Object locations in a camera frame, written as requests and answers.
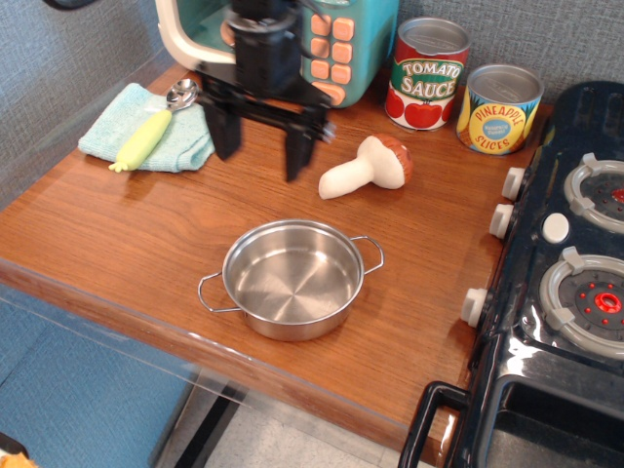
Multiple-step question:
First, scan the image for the yellow handled metal spoon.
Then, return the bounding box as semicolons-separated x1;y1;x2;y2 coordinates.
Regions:
108;78;199;174

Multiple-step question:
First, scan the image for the toy microwave oven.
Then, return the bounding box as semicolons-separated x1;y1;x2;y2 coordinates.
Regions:
155;0;399;108

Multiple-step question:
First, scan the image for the black braided cable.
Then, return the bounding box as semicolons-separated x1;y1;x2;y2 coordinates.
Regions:
42;0;97;12

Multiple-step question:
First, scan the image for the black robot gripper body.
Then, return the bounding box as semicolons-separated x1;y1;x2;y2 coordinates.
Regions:
197;12;334;141

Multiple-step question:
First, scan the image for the toy mushroom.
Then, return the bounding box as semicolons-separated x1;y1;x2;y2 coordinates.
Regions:
318;134;413;200

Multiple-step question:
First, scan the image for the black toy stove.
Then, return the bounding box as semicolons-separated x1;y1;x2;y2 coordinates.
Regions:
400;81;623;467

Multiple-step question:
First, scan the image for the light blue folded cloth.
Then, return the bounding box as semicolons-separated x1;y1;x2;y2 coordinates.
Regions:
78;83;215;173

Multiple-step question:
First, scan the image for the stainless steel pot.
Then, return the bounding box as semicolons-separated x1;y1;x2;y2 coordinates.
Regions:
197;219;385;342

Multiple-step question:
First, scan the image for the tomato sauce can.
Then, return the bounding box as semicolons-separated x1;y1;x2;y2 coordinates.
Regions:
385;17;471;131

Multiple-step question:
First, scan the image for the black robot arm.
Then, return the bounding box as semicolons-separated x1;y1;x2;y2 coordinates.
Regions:
196;1;334;181

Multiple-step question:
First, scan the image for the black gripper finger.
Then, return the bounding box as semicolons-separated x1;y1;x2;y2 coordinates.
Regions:
285;127;314;182
203;103;242;161

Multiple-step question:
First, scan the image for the pineapple slices can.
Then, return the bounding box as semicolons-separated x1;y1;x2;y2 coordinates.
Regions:
456;63;544;155

